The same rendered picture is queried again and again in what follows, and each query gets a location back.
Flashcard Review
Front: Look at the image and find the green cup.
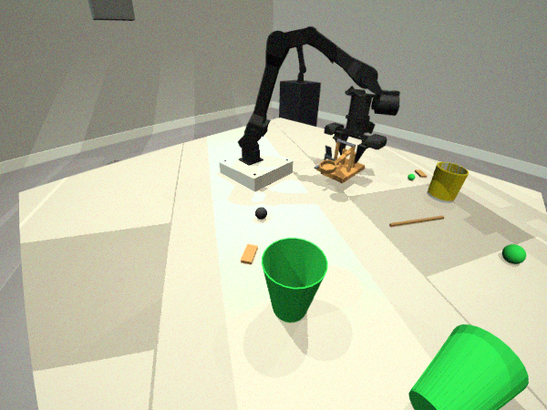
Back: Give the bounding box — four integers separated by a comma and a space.
408, 324, 529, 410
262, 238, 328, 323

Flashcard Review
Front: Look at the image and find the yellow tapered cup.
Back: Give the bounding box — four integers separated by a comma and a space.
427, 162, 469, 203

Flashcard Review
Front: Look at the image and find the brown wooden stick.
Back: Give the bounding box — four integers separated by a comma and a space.
389, 215, 445, 227

